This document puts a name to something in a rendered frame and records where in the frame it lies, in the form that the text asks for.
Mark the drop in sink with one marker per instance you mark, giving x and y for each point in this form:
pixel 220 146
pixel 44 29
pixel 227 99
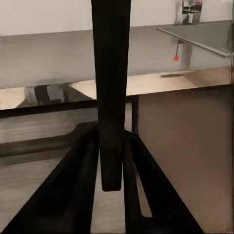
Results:
pixel 215 37

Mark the dishwasher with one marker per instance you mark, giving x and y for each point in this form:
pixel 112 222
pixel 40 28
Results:
pixel 33 140

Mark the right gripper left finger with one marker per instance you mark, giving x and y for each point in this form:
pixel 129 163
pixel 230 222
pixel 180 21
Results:
pixel 63 204

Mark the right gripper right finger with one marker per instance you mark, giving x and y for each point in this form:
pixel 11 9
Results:
pixel 170 214

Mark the poster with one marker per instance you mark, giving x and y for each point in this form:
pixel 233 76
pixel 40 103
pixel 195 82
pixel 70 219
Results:
pixel 111 27

